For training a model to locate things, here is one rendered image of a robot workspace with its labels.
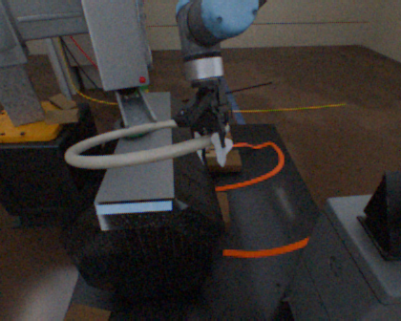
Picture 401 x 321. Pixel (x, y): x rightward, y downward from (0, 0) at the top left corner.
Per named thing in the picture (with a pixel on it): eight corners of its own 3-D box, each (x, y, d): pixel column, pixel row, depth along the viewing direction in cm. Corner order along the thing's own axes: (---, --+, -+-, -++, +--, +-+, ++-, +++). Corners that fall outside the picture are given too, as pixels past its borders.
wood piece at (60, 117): (46, 125, 161) (43, 117, 158) (50, 118, 169) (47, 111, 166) (78, 122, 164) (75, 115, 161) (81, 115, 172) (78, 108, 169)
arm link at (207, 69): (205, 57, 52) (174, 64, 59) (208, 81, 54) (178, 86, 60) (229, 56, 59) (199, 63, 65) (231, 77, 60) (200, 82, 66)
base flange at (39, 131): (-28, 143, 152) (-32, 137, 149) (14, 107, 190) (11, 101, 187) (53, 140, 154) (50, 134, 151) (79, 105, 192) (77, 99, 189)
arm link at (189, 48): (181, -9, 48) (168, 8, 57) (191, 59, 52) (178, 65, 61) (223, -10, 51) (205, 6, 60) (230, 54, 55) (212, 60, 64)
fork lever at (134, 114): (104, 80, 147) (102, 72, 143) (137, 75, 152) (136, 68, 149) (118, 139, 96) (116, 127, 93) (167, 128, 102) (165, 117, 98)
